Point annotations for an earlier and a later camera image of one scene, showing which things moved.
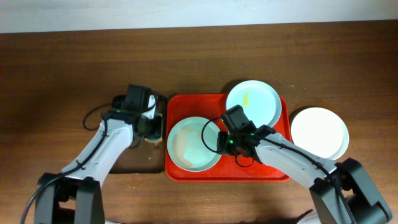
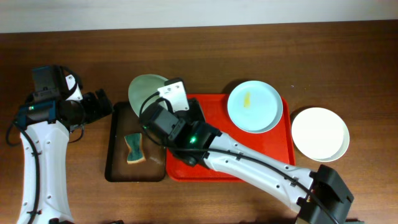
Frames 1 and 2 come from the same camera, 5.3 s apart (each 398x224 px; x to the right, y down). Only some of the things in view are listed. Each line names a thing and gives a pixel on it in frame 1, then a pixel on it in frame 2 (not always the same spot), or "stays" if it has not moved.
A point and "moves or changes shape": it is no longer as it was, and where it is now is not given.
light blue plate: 259,100 stays
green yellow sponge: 154,141 moves or changes shape
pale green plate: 192,144 moves or changes shape
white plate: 319,132 stays
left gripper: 154,128 to 94,106
